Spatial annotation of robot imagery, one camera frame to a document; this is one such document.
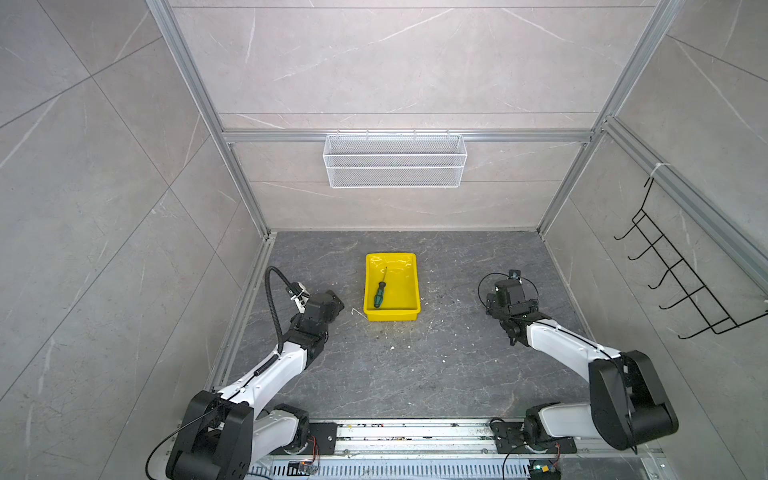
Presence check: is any green handled screwdriver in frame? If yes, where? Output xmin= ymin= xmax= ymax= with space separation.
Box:
xmin=373 ymin=267 xmax=388 ymax=309

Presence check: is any yellow plastic bin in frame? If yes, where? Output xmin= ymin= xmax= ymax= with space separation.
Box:
xmin=363 ymin=252 xmax=422 ymax=322

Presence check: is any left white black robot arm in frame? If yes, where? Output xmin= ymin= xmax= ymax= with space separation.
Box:
xmin=165 ymin=290 xmax=344 ymax=479

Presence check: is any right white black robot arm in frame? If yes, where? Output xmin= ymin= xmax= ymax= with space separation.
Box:
xmin=482 ymin=270 xmax=679 ymax=453

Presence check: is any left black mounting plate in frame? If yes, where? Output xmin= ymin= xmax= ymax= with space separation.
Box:
xmin=283 ymin=422 xmax=338 ymax=456

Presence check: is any black mounting plate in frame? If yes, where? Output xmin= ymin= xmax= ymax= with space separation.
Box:
xmin=283 ymin=422 xmax=338 ymax=456
xmin=488 ymin=418 xmax=577 ymax=455

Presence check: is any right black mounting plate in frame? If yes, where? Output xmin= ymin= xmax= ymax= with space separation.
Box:
xmin=488 ymin=418 xmax=577 ymax=455

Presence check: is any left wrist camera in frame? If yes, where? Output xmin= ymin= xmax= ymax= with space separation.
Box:
xmin=286 ymin=282 xmax=310 ymax=309

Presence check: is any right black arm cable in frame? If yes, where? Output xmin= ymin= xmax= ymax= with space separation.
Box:
xmin=476 ymin=271 xmax=541 ymax=313

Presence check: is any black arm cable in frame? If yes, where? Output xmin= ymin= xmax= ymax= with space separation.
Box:
xmin=476 ymin=271 xmax=541 ymax=313
xmin=263 ymin=265 xmax=298 ymax=355

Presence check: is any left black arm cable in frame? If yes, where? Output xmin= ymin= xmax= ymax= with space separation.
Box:
xmin=263 ymin=265 xmax=298 ymax=355

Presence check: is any white wire mesh basket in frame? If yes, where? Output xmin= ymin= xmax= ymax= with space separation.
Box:
xmin=323 ymin=133 xmax=468 ymax=189

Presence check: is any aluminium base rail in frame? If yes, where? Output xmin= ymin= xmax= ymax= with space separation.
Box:
xmin=239 ymin=418 xmax=667 ymax=480

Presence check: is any black wire hook rack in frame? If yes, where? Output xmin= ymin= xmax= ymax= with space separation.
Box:
xmin=613 ymin=178 xmax=767 ymax=340

